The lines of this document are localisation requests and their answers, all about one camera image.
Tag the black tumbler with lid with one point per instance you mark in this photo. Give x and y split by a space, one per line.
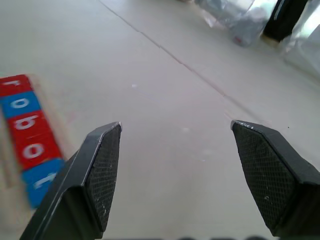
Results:
285 17

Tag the grey plastic item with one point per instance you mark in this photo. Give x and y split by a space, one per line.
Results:
246 32

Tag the wooden letter tray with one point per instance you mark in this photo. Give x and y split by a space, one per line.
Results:
6 165

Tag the red letter tile o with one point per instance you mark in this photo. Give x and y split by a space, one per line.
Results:
36 151

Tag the clear bag with mixed items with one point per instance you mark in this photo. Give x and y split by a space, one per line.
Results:
305 47

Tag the red letter tile b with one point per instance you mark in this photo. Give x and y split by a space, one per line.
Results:
28 125

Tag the red letter tile r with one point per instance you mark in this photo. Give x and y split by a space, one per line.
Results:
15 85

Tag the clear bag around grey item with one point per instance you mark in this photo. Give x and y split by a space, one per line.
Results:
225 12

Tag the blue letter tile t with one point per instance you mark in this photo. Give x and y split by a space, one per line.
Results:
37 182

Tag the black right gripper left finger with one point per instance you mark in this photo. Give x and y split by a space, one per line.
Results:
75 200

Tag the blue letter tile o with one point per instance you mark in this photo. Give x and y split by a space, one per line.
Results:
21 105

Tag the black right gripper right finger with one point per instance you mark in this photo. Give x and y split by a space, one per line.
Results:
280 180

